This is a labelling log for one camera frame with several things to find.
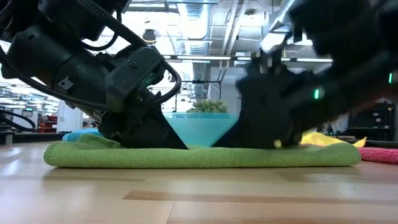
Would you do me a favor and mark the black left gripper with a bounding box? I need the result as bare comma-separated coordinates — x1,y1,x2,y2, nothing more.
52,52,189,150

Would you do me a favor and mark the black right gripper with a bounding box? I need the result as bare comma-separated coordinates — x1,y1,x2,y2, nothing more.
213,52,343,149

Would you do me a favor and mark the blue microfiber towel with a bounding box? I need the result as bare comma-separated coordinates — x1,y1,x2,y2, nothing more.
61,128,104,142

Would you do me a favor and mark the yellow microfiber towel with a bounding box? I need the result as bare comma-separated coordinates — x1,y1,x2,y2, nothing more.
300,131,368,149

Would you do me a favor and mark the green microfiber towel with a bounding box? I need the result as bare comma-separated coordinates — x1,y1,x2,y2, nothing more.
43,133,363,170

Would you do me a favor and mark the pink microfiber towel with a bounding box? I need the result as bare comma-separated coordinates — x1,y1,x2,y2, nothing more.
357,147,398,165

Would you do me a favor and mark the teal plastic bin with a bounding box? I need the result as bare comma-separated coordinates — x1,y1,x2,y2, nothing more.
162,111,240,148

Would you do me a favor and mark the small green artificial plant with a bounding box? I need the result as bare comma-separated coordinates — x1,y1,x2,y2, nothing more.
186,99,229,114

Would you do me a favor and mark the black storage cabinet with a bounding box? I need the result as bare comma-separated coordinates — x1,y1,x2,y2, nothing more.
347,101,396,141

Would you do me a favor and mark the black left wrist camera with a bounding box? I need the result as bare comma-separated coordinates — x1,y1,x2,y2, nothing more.
104,46,166,113

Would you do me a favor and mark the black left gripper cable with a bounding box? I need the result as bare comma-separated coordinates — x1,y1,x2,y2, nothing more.
0,46,183,113

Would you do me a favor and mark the black looped cable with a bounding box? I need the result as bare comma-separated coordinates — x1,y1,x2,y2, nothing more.
0,108,37,132

